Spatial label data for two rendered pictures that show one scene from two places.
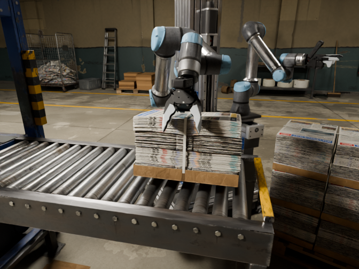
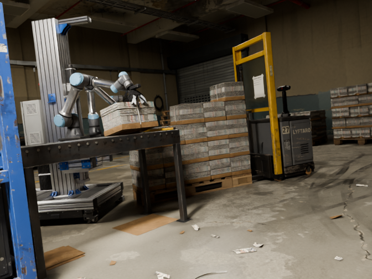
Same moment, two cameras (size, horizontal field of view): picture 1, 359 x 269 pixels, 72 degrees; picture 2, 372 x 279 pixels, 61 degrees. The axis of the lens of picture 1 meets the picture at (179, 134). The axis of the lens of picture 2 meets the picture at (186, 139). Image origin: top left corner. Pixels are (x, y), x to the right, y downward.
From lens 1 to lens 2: 2.29 m
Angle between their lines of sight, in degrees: 58
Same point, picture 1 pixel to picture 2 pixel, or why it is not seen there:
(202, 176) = (147, 124)
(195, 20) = (63, 75)
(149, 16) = not seen: outside the picture
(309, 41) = not seen: hidden behind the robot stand
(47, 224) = (106, 151)
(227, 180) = (155, 123)
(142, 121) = (121, 104)
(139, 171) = (124, 127)
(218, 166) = (150, 119)
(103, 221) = (130, 140)
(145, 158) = (124, 120)
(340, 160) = not seen: hidden behind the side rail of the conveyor
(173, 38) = (86, 78)
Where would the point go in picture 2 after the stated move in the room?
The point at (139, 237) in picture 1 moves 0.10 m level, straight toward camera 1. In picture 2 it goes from (143, 144) to (155, 143)
